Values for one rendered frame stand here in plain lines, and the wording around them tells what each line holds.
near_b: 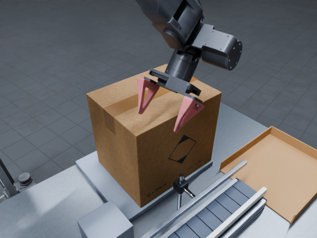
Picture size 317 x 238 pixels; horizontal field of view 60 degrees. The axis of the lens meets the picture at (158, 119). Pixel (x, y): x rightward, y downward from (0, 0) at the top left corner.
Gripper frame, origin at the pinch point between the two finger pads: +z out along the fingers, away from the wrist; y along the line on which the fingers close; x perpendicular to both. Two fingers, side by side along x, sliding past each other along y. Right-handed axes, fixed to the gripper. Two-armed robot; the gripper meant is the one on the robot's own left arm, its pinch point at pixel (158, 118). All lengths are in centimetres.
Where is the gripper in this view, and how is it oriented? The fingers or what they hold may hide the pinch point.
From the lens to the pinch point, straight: 58.2
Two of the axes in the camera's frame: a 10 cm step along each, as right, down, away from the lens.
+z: -4.1, 9.1, 0.8
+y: 7.8, 3.9, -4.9
